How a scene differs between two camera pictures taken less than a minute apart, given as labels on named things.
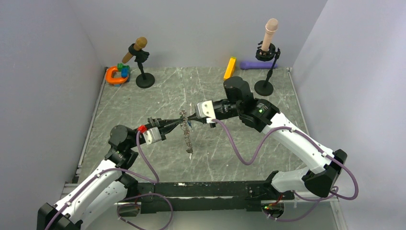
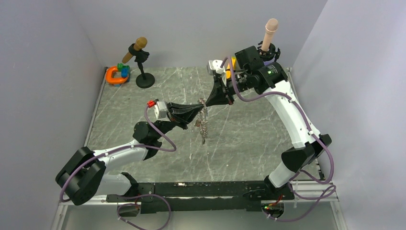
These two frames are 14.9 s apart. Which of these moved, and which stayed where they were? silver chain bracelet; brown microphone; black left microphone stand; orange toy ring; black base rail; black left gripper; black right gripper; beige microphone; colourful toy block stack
Moved: silver chain bracelet; black left gripper; black right gripper
Stayed: brown microphone; beige microphone; orange toy ring; colourful toy block stack; black base rail; black left microphone stand
